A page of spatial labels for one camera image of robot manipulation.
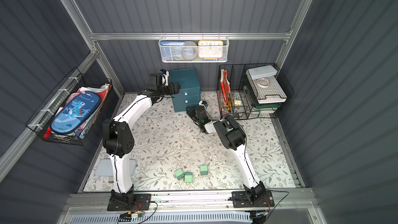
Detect teal drawer cabinet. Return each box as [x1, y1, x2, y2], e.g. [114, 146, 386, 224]
[170, 68, 201, 112]

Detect green plug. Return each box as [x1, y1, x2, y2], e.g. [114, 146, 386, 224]
[184, 172, 193, 184]
[174, 169, 184, 180]
[200, 165, 209, 175]

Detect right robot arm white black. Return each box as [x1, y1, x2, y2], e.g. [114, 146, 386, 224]
[186, 104, 266, 204]

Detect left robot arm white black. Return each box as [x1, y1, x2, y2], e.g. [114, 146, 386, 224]
[103, 69, 180, 201]

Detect grey tape roll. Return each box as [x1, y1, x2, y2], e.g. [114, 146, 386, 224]
[181, 41, 198, 60]

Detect red book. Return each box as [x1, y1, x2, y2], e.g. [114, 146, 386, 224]
[220, 69, 231, 111]

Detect yellow alarm clock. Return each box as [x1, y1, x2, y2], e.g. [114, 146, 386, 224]
[198, 40, 224, 59]

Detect checkered notebook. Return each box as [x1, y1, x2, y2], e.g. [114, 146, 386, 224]
[246, 74, 288, 104]

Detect white box on organizer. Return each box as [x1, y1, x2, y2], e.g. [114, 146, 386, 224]
[246, 65, 278, 80]

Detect blue dinosaur pencil case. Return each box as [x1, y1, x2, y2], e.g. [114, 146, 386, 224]
[50, 91, 101, 135]

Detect light blue tin box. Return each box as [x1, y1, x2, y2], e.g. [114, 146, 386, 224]
[94, 159, 137, 177]

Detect white wire wall basket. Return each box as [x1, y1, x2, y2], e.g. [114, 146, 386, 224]
[158, 35, 230, 63]

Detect black wire desk organizer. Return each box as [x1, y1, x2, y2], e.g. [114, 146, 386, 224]
[217, 63, 294, 120]

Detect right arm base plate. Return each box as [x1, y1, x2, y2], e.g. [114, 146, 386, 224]
[229, 190, 275, 208]

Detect black wire side basket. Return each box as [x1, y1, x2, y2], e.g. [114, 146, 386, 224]
[26, 68, 113, 146]

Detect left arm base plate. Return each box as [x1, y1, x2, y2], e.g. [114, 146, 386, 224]
[107, 192, 151, 212]

